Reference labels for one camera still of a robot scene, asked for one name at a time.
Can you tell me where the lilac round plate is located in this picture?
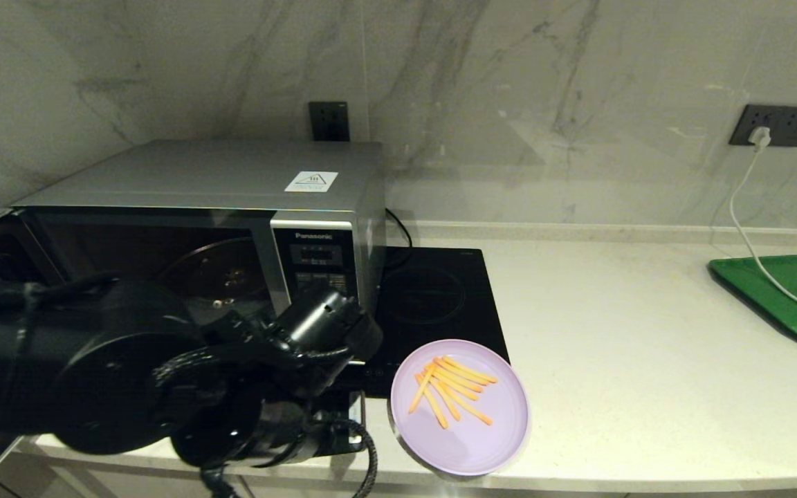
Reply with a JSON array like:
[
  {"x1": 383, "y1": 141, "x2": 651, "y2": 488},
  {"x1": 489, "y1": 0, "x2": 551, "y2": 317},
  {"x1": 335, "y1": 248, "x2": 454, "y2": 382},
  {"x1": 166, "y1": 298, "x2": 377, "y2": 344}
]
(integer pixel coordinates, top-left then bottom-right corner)
[{"x1": 390, "y1": 338, "x2": 531, "y2": 477}]

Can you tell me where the black single wall socket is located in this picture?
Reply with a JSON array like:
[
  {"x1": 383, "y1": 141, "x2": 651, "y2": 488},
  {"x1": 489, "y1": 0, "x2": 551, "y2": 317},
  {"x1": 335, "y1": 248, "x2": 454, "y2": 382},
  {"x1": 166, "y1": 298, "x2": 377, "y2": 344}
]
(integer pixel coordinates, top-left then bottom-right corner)
[{"x1": 309, "y1": 101, "x2": 351, "y2": 142}]

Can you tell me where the silver microwave oven body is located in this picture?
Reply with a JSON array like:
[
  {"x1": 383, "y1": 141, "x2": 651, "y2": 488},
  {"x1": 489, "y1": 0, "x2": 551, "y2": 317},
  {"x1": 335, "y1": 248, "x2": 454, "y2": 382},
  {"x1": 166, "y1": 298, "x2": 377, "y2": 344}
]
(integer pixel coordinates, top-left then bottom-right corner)
[{"x1": 11, "y1": 138, "x2": 389, "y2": 360}]

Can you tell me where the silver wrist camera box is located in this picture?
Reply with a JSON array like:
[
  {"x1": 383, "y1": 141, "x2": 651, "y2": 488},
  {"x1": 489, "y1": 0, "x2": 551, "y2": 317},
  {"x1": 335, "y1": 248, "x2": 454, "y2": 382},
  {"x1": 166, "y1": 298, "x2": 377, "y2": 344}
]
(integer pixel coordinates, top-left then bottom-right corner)
[{"x1": 343, "y1": 389, "x2": 370, "y2": 449}]

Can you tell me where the black braided cable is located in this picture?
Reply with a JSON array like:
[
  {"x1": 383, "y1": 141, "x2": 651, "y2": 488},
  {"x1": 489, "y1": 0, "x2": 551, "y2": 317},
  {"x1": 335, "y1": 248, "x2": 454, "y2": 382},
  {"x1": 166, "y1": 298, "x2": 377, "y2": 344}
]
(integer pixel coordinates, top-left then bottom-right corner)
[{"x1": 198, "y1": 415, "x2": 380, "y2": 498}]

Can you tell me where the white warning sticker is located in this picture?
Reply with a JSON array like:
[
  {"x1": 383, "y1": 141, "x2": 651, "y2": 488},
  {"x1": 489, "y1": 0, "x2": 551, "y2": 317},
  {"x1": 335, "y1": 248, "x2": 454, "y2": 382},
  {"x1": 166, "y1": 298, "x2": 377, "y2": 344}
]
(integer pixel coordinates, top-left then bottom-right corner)
[{"x1": 284, "y1": 170, "x2": 339, "y2": 193}]

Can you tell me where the black induction cooktop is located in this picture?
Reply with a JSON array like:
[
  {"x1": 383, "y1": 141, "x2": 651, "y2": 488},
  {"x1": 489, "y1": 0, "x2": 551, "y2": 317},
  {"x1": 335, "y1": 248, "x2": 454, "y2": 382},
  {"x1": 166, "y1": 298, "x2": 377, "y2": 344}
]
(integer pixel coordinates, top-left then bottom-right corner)
[{"x1": 343, "y1": 246, "x2": 510, "y2": 398}]

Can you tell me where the long orange french fry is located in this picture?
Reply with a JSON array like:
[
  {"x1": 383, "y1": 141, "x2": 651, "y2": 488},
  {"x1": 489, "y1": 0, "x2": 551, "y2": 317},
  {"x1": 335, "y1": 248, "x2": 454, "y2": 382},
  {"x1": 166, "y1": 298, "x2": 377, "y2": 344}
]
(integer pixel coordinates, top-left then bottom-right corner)
[{"x1": 408, "y1": 361, "x2": 437, "y2": 415}]

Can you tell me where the black power cord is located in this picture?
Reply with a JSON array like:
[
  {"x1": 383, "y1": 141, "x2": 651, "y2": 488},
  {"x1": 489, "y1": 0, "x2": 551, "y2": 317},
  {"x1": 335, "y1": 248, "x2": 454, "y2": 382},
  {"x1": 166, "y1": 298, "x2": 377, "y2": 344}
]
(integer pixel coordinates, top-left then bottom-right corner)
[{"x1": 385, "y1": 206, "x2": 414, "y2": 270}]

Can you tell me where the black wide wall socket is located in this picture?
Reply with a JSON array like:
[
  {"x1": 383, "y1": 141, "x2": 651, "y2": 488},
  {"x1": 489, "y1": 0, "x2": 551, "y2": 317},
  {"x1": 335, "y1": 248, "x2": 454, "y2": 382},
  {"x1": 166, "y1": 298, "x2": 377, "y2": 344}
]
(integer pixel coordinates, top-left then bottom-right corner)
[{"x1": 729, "y1": 104, "x2": 797, "y2": 148}]

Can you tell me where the white charger cable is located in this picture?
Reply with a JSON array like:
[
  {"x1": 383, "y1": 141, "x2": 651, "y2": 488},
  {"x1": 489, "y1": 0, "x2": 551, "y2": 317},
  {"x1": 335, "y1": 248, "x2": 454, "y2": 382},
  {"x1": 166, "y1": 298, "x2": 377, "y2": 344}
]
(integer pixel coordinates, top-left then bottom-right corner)
[{"x1": 728, "y1": 142, "x2": 797, "y2": 315}]

